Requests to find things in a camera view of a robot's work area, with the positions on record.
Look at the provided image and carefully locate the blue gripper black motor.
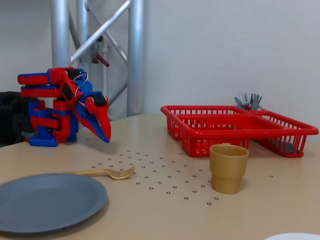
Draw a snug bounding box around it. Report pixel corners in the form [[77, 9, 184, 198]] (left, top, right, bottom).
[[73, 76, 112, 144]]

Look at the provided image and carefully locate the gold plastic fork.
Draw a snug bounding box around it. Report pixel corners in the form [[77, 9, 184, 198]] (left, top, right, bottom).
[[74, 164, 136, 181]]

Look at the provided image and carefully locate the grey round plate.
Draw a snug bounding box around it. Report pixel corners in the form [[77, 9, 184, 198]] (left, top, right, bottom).
[[0, 173, 109, 234]]

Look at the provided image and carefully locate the grey plastic fork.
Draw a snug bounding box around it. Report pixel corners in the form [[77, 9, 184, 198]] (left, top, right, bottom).
[[249, 92, 263, 111], [234, 93, 251, 111]]

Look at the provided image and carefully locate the aluminium truss column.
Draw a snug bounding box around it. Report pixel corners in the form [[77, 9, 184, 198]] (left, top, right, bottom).
[[50, 0, 145, 121]]

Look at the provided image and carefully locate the black waste bin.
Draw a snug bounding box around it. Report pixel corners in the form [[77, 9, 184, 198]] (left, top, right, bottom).
[[0, 91, 38, 148]]

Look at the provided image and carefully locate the gold plastic cup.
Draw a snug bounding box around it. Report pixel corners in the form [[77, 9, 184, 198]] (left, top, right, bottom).
[[209, 142, 250, 195]]

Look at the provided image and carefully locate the red plastic dish basket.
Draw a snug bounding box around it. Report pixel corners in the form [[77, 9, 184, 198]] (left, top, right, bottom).
[[160, 104, 320, 159]]

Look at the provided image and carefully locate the grey cutlery piece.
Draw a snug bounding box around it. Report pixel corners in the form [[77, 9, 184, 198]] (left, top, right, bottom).
[[274, 139, 301, 154]]

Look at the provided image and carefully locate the red-handled clamp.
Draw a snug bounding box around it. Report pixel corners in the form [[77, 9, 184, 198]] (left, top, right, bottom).
[[90, 36, 110, 68]]

